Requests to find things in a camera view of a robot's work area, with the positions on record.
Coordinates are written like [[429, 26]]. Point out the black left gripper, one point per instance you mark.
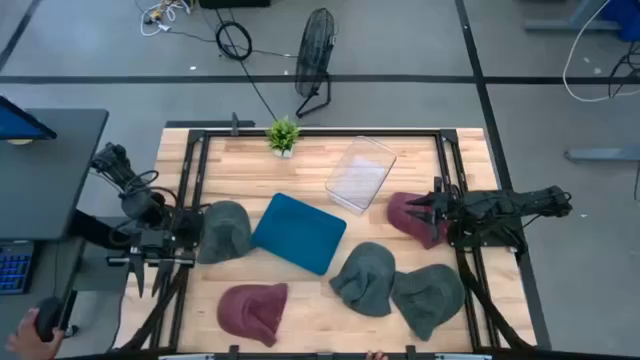
[[160, 255]]

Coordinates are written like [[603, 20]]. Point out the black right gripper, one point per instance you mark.
[[450, 210]]

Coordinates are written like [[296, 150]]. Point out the maroon knit hat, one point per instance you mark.
[[250, 312], [401, 217]]

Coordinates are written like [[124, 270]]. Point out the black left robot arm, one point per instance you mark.
[[137, 202]]

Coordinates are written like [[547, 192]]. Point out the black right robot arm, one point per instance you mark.
[[505, 207]]

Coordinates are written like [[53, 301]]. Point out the green knit hat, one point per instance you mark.
[[365, 277], [225, 232], [430, 300]]

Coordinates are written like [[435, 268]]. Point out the clear plastic bin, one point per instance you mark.
[[360, 172]]

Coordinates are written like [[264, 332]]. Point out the black computer mouse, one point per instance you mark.
[[48, 315]]

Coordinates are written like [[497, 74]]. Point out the teal blue cushion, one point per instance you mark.
[[298, 232]]

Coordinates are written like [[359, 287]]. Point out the blue-lit keyboard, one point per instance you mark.
[[14, 265]]

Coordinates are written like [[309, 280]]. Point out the person's hand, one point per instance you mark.
[[25, 342], [375, 356]]

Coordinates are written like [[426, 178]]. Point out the black desk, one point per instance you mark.
[[45, 175]]

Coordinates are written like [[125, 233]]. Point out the small green potted plant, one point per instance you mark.
[[283, 135]]

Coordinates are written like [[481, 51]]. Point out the grey desk foot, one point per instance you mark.
[[600, 154], [565, 25]]

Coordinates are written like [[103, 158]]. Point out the black floor fan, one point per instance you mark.
[[315, 55]]

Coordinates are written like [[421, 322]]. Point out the blue-screen monitor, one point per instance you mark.
[[17, 125]]

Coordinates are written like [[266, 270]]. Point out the blue object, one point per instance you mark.
[[625, 15]]

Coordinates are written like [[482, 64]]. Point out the black aluminium table frame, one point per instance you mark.
[[320, 132]]

